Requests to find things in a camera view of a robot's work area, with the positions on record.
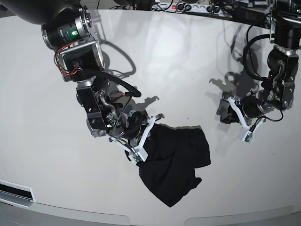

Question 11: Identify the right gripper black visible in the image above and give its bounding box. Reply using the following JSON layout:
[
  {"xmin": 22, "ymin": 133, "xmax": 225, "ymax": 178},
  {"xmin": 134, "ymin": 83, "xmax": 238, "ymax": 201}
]
[{"xmin": 109, "ymin": 110, "xmax": 149, "ymax": 146}]

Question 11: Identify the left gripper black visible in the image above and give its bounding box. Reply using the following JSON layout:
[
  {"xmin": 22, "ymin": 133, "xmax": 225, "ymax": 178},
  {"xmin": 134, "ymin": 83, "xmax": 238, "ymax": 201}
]
[{"xmin": 216, "ymin": 94, "xmax": 267, "ymax": 126}]

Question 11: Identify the white slotted table fixture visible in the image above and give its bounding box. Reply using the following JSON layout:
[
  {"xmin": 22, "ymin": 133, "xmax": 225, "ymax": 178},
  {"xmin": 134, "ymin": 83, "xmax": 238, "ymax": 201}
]
[{"xmin": 0, "ymin": 180, "xmax": 36, "ymax": 208}]

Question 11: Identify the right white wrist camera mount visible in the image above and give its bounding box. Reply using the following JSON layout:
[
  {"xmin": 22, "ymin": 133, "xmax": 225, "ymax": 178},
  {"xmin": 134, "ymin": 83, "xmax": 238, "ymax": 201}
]
[{"xmin": 109, "ymin": 112, "xmax": 165, "ymax": 165}]

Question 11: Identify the black t-shirt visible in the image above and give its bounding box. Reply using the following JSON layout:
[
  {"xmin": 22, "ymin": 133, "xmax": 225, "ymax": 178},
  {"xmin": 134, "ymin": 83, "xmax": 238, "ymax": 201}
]
[{"xmin": 137, "ymin": 124, "xmax": 211, "ymax": 207}]

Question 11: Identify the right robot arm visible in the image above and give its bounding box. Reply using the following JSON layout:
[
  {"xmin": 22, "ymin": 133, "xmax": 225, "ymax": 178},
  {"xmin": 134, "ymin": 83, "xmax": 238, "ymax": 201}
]
[{"xmin": 1, "ymin": 0, "xmax": 153, "ymax": 148}]

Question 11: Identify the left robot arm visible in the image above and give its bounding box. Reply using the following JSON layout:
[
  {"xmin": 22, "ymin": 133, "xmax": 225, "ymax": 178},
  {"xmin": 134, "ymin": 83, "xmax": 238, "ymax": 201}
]
[{"xmin": 216, "ymin": 0, "xmax": 301, "ymax": 124}]

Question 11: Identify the white power strip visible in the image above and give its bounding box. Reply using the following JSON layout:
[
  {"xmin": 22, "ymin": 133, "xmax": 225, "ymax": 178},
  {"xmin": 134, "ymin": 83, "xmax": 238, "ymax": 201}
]
[{"xmin": 151, "ymin": 1, "xmax": 227, "ymax": 16}]

